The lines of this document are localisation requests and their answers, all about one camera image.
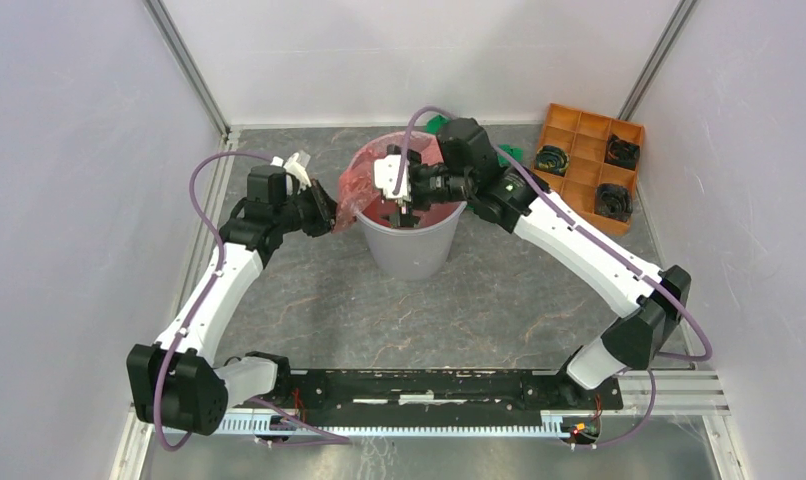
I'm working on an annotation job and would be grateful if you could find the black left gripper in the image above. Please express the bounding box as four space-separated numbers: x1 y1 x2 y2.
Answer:
274 179 357 239

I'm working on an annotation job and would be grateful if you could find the aluminium corner post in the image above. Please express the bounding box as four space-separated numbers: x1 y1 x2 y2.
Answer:
143 0 231 138
617 0 699 121

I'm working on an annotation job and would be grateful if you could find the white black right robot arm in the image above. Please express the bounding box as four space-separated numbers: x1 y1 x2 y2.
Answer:
372 118 691 408

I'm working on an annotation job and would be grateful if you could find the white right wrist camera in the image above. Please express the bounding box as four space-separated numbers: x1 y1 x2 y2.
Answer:
372 154 412 203

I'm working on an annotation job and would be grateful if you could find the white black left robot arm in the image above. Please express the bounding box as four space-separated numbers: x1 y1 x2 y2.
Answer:
126 159 337 435

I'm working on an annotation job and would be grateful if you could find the aluminium corner post right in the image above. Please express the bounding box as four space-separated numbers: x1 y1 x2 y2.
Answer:
617 0 699 121

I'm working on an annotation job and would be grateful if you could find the grey plastic trash bin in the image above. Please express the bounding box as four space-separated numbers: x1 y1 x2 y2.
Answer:
353 203 466 280

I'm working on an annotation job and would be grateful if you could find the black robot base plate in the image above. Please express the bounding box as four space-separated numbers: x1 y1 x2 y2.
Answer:
263 369 624 429

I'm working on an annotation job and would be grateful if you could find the black yellow cable coil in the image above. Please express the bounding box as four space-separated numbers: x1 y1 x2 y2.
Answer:
534 144 571 177

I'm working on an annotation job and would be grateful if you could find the aluminium corner post left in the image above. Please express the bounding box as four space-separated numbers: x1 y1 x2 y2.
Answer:
143 0 231 138

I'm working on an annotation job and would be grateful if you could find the black red cable coil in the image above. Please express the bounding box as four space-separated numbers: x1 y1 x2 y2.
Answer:
604 133 641 172

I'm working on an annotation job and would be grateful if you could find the white slotted cable duct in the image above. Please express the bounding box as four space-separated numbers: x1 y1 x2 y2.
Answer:
210 410 567 437

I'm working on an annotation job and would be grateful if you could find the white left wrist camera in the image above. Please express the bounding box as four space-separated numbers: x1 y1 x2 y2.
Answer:
271 150 312 194

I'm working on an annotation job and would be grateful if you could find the green cloth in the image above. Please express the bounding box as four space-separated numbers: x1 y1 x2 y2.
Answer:
422 114 524 163

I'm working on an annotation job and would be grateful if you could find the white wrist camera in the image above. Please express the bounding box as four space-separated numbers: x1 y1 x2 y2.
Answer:
271 150 312 194
372 154 412 203

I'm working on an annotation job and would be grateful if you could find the red plastic trash bag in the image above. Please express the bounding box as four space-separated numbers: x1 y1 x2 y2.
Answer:
333 131 462 233

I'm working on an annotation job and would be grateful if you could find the orange compartment tray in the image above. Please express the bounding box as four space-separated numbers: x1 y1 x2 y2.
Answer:
532 103 645 236

